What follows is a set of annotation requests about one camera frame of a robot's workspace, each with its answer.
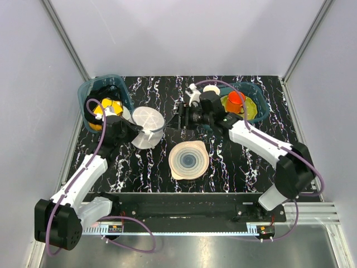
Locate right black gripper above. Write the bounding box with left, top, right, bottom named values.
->
left=166, top=102, right=213, bottom=131

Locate white mesh laundry bag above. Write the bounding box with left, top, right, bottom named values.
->
left=131, top=106, right=165, bottom=150

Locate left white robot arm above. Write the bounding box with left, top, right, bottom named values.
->
left=34, top=107, right=143, bottom=250

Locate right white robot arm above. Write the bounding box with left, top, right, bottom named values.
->
left=168, top=80, right=319, bottom=222

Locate yellow cloth in bin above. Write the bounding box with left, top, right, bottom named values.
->
left=88, top=98, right=123, bottom=131

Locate cream yellow mug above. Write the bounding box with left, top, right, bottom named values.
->
left=202, top=84, right=220, bottom=95

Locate black cloth in bin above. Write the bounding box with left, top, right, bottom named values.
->
left=84, top=85, right=120, bottom=125

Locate pink blue swirl plate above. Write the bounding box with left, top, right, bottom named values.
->
left=168, top=141, right=209, bottom=180

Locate orange cup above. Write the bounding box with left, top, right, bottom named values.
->
left=225, top=91, right=245, bottom=114

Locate left teal plastic bin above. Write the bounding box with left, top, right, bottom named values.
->
left=78, top=74, right=134, bottom=133

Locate teal plastic bin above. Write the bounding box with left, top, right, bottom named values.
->
left=78, top=74, right=134, bottom=133
left=218, top=82, right=269, bottom=124

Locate right teal plastic bin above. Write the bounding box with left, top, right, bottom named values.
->
left=218, top=82, right=269, bottom=124

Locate yellow green plate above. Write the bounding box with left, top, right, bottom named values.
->
left=221, top=95, right=258, bottom=120

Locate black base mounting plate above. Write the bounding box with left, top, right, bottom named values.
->
left=84, top=193, right=286, bottom=232

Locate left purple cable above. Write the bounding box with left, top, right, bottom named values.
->
left=46, top=97, right=156, bottom=256

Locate purple cable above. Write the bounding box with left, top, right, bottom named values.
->
left=192, top=79, right=327, bottom=242
left=46, top=97, right=156, bottom=256

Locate white slotted cable duct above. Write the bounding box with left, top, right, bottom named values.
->
left=82, top=223, right=259, bottom=237

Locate left aluminium frame post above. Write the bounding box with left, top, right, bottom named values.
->
left=40, top=0, right=90, bottom=81

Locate aluminium frame post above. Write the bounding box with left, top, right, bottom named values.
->
left=40, top=0, right=90, bottom=81
left=281, top=0, right=335, bottom=83

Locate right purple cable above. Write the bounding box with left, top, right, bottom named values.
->
left=192, top=79, right=327, bottom=242

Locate right aluminium frame post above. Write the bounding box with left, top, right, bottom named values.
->
left=281, top=0, right=335, bottom=83

